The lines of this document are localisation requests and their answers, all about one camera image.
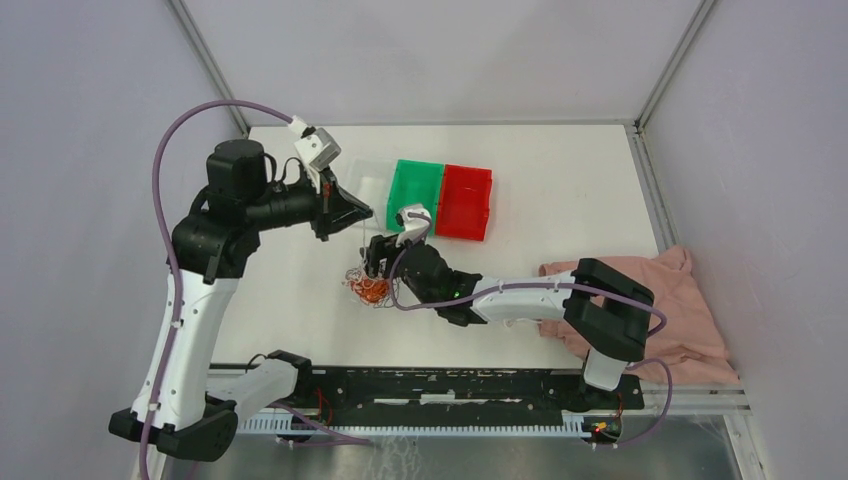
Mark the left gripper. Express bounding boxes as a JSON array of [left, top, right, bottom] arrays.
[[246, 161, 374, 241]]

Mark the cable pile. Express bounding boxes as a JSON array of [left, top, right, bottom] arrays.
[[341, 264, 395, 311]]

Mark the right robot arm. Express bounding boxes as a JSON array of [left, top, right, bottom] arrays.
[[360, 235, 660, 408]]

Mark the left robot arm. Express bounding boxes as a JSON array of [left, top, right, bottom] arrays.
[[108, 132, 372, 462]]

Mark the clear plastic bin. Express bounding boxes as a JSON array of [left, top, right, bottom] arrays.
[[339, 156, 397, 231]]

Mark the green plastic bin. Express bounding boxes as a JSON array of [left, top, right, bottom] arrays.
[[385, 159, 445, 232]]

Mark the red plastic bin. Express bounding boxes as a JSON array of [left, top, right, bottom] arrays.
[[435, 164, 493, 242]]

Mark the pink cloth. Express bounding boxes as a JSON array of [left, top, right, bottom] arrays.
[[536, 245, 740, 387]]

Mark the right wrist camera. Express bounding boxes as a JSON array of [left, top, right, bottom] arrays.
[[395, 203, 433, 247]]

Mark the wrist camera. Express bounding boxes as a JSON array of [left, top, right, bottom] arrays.
[[395, 203, 433, 247], [288, 116, 341, 172]]

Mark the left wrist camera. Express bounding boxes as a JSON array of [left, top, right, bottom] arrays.
[[288, 116, 341, 172]]

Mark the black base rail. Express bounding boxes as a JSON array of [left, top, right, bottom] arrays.
[[208, 364, 647, 429]]

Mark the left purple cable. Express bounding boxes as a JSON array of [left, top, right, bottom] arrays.
[[137, 99, 376, 480]]

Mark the blue cable duct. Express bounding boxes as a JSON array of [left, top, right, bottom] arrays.
[[237, 411, 595, 439]]

